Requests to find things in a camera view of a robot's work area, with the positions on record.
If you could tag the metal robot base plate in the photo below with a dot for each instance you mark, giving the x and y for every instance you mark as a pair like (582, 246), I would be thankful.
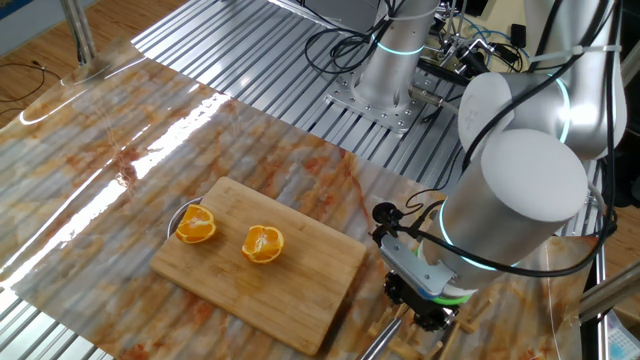
(380, 115)

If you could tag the wooden peg rack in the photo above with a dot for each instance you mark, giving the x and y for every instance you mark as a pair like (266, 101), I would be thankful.
(467, 325)

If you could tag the steel cleaver knife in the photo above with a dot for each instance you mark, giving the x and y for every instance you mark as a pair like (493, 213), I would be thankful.
(380, 340)

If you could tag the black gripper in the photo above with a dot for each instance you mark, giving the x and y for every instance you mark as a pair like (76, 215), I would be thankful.
(417, 305)

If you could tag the bamboo cutting board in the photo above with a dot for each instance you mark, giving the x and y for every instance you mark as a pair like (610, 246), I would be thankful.
(280, 295)

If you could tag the cut orange piece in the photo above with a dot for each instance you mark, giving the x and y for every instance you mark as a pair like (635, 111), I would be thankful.
(196, 224)
(262, 245)

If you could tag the blue white box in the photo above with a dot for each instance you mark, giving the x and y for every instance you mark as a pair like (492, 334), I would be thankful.
(625, 340)

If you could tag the marble pattern plastic mat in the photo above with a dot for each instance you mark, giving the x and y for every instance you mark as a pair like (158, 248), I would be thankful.
(100, 200)

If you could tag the black power adapter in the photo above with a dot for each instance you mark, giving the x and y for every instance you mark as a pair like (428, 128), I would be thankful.
(518, 36)

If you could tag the black equipment case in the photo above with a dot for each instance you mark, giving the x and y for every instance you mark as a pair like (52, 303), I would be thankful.
(632, 150)

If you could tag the thin aluminium frame post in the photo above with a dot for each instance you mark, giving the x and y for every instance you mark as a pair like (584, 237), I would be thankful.
(601, 300)

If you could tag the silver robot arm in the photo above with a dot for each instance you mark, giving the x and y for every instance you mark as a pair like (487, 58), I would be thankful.
(525, 190)

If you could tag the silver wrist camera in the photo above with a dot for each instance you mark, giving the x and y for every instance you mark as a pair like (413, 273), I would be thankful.
(415, 265)

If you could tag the black camera clamp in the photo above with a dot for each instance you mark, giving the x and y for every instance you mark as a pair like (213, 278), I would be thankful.
(472, 55)

